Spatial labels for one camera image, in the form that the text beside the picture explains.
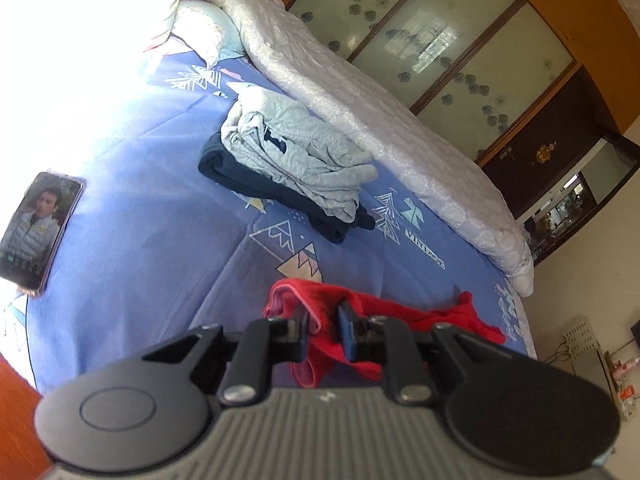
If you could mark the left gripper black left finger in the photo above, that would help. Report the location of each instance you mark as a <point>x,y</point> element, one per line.
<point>235,368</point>

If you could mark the white quilted comforter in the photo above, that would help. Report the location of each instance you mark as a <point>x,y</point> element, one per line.
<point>439,175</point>

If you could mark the light grey folded garment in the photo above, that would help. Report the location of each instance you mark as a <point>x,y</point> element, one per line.
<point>277,137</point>

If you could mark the white perforated box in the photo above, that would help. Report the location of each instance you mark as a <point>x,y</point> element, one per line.
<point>579,337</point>

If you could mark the wooden wardrobe with glass doors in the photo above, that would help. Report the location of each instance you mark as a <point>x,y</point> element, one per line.
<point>477,72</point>

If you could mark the light blue pillow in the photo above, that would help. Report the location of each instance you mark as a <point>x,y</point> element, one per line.
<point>208,31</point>

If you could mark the smartphone with lit screen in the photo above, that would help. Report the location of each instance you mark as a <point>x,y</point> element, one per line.
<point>31,240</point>

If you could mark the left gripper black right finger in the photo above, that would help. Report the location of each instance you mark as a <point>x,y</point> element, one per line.
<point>444,365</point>

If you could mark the grey side table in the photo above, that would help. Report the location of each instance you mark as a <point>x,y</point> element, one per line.
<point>601,376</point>

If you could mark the dark wooden cabinet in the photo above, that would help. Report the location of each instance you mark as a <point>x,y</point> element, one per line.
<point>564,166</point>

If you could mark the dark navy folded garment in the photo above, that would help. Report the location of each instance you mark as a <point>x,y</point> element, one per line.
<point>217,164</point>

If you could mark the blue patterned bed sheet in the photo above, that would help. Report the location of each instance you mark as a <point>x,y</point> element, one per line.
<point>154,248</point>

